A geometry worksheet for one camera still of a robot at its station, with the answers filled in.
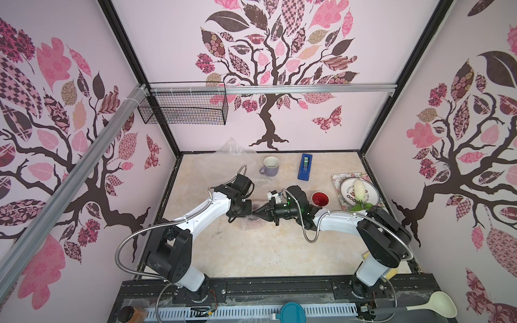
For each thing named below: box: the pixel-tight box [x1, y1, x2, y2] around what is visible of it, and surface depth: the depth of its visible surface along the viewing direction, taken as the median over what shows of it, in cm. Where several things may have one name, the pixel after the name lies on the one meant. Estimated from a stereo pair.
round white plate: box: [339, 176, 381, 208], surface depth 102 cm
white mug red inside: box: [311, 191, 330, 208], surface depth 94 cm
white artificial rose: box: [350, 178, 374, 212], surface depth 99 cm
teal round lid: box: [275, 301, 307, 323], surface depth 64 cm
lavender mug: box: [258, 156, 281, 177], surface depth 109 cm
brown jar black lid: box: [117, 305, 148, 323], surface depth 66 cm
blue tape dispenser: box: [297, 153, 314, 182], surface depth 109 cm
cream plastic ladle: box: [369, 291, 458, 318], surface depth 71 cm
